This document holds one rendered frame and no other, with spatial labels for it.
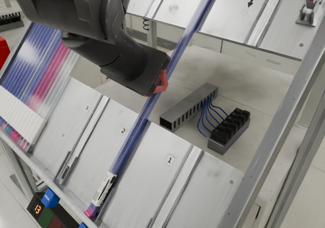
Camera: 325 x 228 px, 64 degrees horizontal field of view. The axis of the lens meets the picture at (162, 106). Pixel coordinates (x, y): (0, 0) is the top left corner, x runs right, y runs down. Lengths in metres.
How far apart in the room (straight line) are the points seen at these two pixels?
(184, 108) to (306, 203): 0.94
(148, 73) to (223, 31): 0.17
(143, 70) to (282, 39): 0.21
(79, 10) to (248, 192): 0.29
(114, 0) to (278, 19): 0.28
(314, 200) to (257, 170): 1.21
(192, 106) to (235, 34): 0.41
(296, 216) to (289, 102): 1.13
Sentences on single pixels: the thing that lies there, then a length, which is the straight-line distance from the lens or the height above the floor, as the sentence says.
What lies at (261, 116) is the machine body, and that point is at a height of 0.62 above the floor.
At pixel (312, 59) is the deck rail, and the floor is 0.99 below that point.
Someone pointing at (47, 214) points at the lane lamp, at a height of 0.66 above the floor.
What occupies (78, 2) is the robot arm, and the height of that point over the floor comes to 1.09.
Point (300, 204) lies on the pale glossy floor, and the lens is 1.53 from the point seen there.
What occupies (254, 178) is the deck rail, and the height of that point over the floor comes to 0.86.
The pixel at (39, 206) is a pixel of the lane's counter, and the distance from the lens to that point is 0.62.
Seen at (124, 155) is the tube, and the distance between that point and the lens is 0.46.
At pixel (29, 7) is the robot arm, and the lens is 0.26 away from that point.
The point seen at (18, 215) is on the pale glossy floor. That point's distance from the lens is 1.50.
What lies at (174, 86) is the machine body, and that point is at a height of 0.62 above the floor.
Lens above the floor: 1.14
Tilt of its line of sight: 35 degrees down
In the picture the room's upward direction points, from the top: straight up
